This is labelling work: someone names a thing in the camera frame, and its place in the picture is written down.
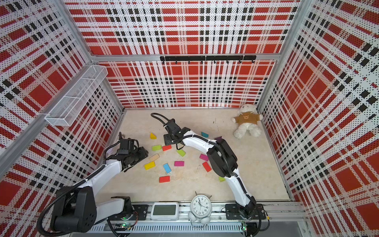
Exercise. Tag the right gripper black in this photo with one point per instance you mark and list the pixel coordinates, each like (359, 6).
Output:
(166, 139)

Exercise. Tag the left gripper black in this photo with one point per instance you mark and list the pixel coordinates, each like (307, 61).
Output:
(143, 154)

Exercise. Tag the red block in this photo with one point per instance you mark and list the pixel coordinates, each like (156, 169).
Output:
(164, 179)
(207, 167)
(167, 147)

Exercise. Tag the yellow triangle block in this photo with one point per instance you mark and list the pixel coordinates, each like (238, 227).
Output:
(152, 136)

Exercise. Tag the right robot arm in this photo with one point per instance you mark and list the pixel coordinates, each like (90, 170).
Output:
(222, 159)

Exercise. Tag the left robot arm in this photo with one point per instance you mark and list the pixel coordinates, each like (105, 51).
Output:
(74, 210)

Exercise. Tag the yellow rectangular block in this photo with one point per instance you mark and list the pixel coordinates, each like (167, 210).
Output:
(149, 165)

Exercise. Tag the natural wood rectangular block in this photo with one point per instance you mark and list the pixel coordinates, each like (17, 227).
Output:
(154, 157)

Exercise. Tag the magenta block centre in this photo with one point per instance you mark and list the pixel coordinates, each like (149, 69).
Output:
(179, 163)

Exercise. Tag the magenta block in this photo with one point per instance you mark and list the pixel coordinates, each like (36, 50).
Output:
(179, 163)
(204, 157)

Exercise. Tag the teal triangle block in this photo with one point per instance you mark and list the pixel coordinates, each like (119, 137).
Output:
(204, 134)

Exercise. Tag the blue rectangular block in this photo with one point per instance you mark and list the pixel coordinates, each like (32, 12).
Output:
(167, 168)

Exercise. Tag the magenta block middle right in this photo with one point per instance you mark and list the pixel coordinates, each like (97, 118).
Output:
(204, 157)

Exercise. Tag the red block bottom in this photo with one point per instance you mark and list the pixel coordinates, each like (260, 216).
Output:
(164, 179)

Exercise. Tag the white digital display device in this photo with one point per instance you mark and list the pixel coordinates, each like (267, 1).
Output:
(165, 211)

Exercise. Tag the white teddy bear brown shirt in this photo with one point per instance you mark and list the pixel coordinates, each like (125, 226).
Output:
(247, 120)

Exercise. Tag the white analog alarm clock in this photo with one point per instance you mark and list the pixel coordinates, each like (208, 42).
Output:
(200, 209)

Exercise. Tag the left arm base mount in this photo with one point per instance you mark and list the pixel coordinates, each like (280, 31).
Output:
(135, 212)

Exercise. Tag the black hook rail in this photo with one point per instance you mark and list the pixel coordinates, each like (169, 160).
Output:
(208, 58)

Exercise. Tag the white wire mesh basket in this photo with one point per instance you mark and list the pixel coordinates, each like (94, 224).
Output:
(66, 111)

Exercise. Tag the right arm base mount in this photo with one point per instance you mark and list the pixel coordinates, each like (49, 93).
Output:
(237, 212)

